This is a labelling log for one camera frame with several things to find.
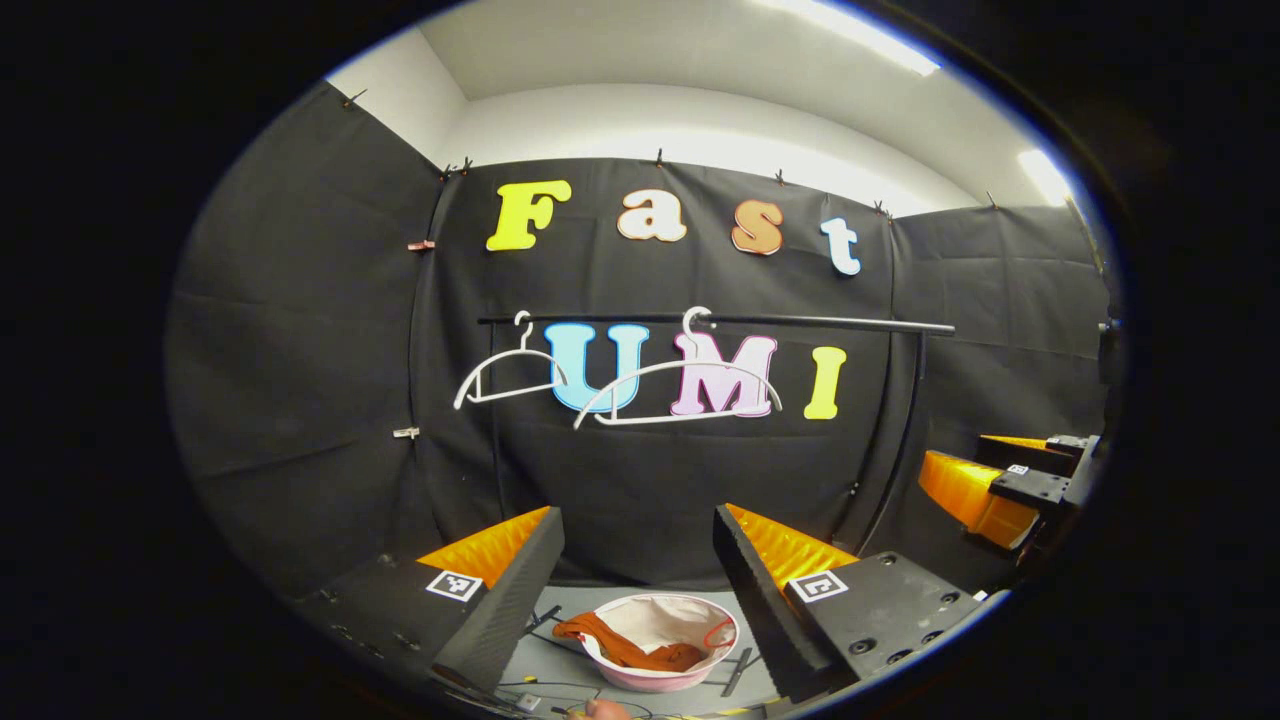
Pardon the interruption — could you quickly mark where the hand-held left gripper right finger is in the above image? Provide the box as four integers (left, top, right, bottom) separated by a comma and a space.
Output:
712, 502, 1006, 704

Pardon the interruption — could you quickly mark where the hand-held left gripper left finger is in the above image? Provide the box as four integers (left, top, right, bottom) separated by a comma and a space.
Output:
290, 505, 566, 696

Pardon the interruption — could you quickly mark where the rust orange jacket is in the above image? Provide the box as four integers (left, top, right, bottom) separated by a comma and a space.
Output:
552, 610, 711, 673

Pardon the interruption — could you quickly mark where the pink laundry hamper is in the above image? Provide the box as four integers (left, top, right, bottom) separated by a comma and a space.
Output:
580, 593, 741, 694

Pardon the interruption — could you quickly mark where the black clothes rack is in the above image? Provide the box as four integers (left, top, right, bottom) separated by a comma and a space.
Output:
476, 311, 958, 556

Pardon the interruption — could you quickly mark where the white plastic hanger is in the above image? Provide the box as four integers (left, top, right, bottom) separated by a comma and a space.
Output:
572, 306, 784, 431
453, 310, 571, 411

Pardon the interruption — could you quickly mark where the small ceiling light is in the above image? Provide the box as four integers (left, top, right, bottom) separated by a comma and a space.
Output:
1017, 148, 1073, 208

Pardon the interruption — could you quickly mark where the black backdrop cloth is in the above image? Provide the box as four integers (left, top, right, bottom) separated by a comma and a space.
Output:
165, 80, 1113, 601

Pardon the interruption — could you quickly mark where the thin black floor cable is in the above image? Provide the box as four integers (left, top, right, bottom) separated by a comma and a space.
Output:
495, 678, 656, 719

